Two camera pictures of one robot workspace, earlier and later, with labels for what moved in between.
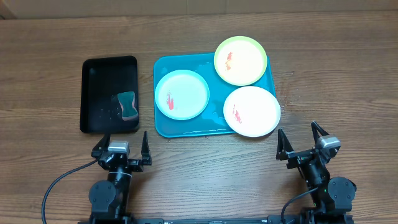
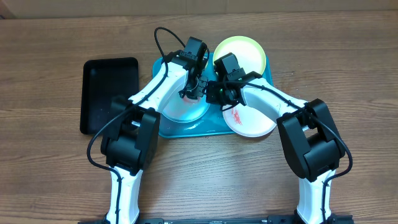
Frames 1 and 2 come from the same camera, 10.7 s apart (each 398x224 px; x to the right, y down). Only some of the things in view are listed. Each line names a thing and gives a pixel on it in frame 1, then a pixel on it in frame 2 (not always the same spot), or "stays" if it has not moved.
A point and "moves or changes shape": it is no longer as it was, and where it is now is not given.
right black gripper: [286, 151] → [212, 89]
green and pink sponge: [125, 99] moves or changes shape
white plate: [252, 111] stays
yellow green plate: [240, 60] stays
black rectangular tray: [102, 79] stays
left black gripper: [135, 165] → [199, 93]
